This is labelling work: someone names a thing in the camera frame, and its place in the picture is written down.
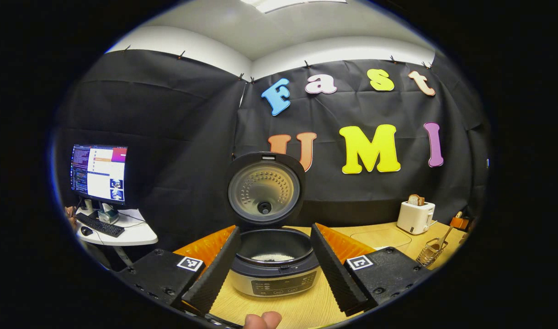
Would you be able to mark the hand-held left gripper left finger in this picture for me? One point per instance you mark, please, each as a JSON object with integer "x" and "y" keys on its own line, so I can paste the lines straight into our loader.
{"x": 215, "y": 269}

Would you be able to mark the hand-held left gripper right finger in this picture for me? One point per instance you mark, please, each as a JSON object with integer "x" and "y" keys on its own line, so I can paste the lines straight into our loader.
{"x": 334, "y": 269}

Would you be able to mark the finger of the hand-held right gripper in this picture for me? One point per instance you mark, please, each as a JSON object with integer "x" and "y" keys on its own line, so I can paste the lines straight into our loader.
{"x": 459, "y": 223}

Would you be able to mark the wooden spoon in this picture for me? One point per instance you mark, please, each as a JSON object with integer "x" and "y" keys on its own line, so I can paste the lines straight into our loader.
{"x": 446, "y": 235}

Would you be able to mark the clear plastic rice container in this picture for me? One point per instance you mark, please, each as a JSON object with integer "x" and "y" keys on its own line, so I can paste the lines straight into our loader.
{"x": 384, "y": 237}

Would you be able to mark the black rice cooker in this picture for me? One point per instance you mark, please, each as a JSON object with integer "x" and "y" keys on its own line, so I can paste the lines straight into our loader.
{"x": 265, "y": 192}

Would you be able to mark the white toaster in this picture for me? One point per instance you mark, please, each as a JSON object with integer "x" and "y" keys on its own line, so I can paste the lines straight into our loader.
{"x": 415, "y": 218}

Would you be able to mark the toasted bread slice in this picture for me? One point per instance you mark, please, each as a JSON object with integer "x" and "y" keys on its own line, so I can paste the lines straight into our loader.
{"x": 416, "y": 199}

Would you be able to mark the white side desk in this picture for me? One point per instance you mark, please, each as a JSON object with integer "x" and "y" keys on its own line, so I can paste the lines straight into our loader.
{"x": 137, "y": 233}

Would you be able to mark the small teal box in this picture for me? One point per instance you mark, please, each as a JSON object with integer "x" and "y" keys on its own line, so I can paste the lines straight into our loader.
{"x": 108, "y": 214}

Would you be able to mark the black backdrop cloth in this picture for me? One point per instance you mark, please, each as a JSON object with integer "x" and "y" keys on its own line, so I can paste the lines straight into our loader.
{"x": 192, "y": 151}

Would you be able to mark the black keyboard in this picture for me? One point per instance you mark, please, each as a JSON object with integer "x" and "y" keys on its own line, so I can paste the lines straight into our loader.
{"x": 100, "y": 225}

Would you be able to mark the black computer mouse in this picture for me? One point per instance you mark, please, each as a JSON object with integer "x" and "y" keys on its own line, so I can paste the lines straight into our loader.
{"x": 86, "y": 230}

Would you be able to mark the computer monitor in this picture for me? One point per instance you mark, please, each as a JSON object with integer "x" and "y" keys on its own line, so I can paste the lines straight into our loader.
{"x": 100, "y": 176}

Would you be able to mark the ceiling light panel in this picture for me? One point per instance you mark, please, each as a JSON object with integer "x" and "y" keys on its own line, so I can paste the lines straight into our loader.
{"x": 292, "y": 4}

